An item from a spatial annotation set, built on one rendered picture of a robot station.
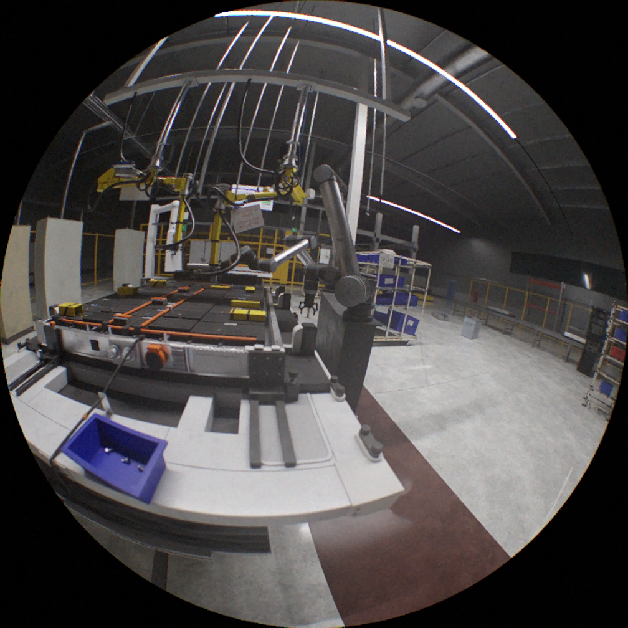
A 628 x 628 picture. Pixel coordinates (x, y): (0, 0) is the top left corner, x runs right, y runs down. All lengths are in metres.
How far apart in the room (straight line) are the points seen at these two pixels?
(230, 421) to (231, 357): 0.21
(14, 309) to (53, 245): 1.52
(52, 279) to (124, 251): 3.10
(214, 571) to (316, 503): 0.92
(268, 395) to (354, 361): 1.12
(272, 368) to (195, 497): 0.45
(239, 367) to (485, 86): 11.53
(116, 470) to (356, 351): 1.58
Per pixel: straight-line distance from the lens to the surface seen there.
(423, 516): 1.58
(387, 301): 3.93
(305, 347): 0.95
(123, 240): 7.80
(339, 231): 1.42
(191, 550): 0.91
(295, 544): 1.32
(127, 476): 0.57
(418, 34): 10.07
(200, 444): 0.59
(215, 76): 2.83
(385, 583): 1.36
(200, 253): 11.19
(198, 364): 0.74
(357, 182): 5.92
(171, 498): 0.51
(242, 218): 2.11
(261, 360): 0.68
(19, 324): 5.25
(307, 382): 0.76
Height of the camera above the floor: 1.27
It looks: 13 degrees down
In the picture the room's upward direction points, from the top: 7 degrees clockwise
